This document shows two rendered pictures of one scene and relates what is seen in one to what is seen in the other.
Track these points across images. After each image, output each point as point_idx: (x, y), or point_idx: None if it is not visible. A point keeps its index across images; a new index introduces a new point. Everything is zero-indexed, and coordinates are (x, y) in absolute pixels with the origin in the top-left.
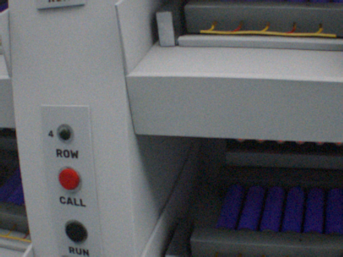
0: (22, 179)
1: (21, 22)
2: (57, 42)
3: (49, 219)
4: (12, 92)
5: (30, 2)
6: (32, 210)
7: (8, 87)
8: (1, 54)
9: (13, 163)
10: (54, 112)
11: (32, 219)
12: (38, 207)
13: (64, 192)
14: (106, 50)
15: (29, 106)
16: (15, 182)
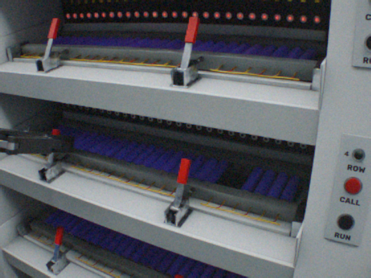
0: (311, 181)
1: (336, 72)
2: (364, 92)
3: (325, 211)
4: (317, 120)
5: (346, 59)
6: (313, 204)
7: (315, 116)
8: (292, 88)
9: (251, 163)
10: (353, 139)
11: (309, 210)
12: (318, 202)
13: (345, 194)
14: None
15: (331, 132)
16: (257, 179)
